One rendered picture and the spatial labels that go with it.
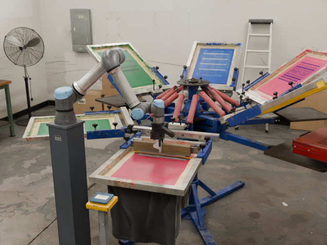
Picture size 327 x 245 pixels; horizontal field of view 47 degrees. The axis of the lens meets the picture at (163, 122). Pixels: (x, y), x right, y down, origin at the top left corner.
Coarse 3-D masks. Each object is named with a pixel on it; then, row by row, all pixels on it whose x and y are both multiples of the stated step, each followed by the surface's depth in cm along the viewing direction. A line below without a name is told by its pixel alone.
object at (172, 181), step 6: (192, 156) 264; (180, 162) 253; (186, 162) 253; (180, 168) 244; (174, 174) 235; (180, 174) 235; (144, 180) 227; (150, 180) 227; (156, 180) 227; (162, 180) 227; (168, 180) 227; (174, 180) 227
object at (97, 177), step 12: (180, 144) 282; (120, 156) 258; (108, 168) 240; (192, 168) 235; (96, 180) 222; (108, 180) 220; (120, 180) 218; (132, 180) 218; (192, 180) 226; (168, 192) 210; (180, 192) 208
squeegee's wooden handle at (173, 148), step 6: (138, 144) 264; (144, 144) 263; (150, 144) 261; (162, 144) 259; (168, 144) 258; (174, 144) 257; (144, 150) 264; (150, 150) 263; (156, 150) 262; (162, 150) 260; (168, 150) 259; (174, 150) 257; (180, 150) 256; (186, 150) 255; (186, 156) 256
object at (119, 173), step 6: (132, 156) 264; (138, 156) 264; (144, 156) 264; (126, 162) 253; (132, 162) 253; (120, 168) 244; (126, 168) 244; (114, 174) 235; (120, 174) 235; (126, 174) 235
